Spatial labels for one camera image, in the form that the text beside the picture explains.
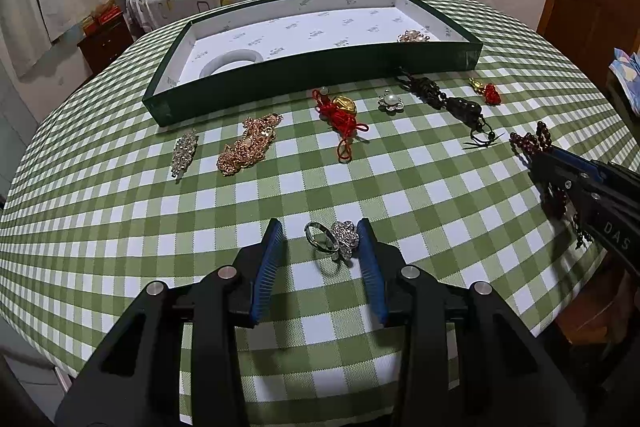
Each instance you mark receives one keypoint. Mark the red gift boxes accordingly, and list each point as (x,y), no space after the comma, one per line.
(102,17)

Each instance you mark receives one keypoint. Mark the dark green shallow box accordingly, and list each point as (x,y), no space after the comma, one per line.
(300,67)

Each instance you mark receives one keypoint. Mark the gold pearl cluster brooch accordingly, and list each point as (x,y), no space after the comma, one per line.
(412,37)

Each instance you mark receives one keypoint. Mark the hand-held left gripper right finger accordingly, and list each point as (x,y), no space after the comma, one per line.
(372,272)

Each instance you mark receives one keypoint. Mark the dark wooden gourd pendant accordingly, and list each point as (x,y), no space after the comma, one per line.
(462,109)

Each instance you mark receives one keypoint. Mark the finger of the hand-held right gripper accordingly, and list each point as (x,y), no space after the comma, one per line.
(580,162)
(565,179)

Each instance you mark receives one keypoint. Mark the blue patterned cloth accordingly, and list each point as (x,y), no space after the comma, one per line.
(627,72)

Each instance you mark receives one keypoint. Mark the dark wooden nightstand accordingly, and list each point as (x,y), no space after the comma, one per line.
(105,44)

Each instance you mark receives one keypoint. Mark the small gold red knot charm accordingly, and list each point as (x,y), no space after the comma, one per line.
(492,94)

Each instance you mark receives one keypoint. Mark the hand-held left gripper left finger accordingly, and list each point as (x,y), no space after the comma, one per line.
(267,267)

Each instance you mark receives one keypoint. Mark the silver pearl flower brooch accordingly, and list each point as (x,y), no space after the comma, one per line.
(390,101)

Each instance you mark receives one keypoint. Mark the green white checked tablecloth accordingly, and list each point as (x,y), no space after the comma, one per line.
(150,232)

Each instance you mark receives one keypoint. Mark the silver crystal brooch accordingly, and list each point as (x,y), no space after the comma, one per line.
(182,154)

